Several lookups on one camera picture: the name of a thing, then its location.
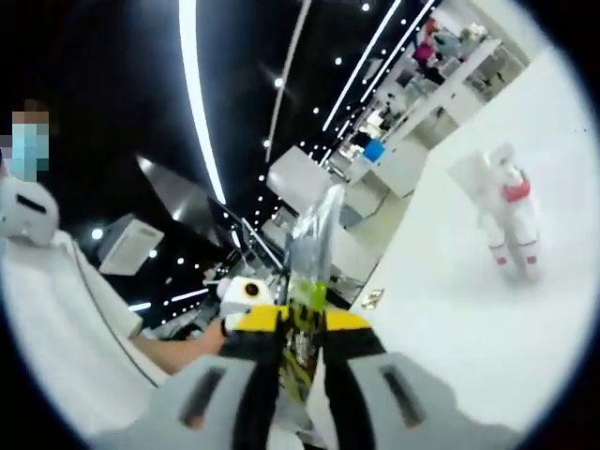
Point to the white chest device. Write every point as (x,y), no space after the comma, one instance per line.
(33,215)

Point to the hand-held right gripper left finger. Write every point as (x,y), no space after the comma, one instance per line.
(253,347)

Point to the long white office desk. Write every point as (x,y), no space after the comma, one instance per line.
(422,112)

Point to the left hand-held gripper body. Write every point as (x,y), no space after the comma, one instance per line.
(236,295)

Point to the gold skincare sachet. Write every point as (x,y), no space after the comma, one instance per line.
(371,299)

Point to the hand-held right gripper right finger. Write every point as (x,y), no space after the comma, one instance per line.
(351,347)

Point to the ceiling air conditioner panel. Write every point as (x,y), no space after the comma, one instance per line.
(131,244)

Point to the long ceiling light strip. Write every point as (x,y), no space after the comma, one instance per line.
(197,94)

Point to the green black skincare sachet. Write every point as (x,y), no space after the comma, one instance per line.
(309,262)

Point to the blue storage box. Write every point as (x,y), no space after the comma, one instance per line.
(376,152)

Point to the person in white shirt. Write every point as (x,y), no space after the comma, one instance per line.
(51,319)

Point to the white skincare tube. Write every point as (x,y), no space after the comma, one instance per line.
(473,178)

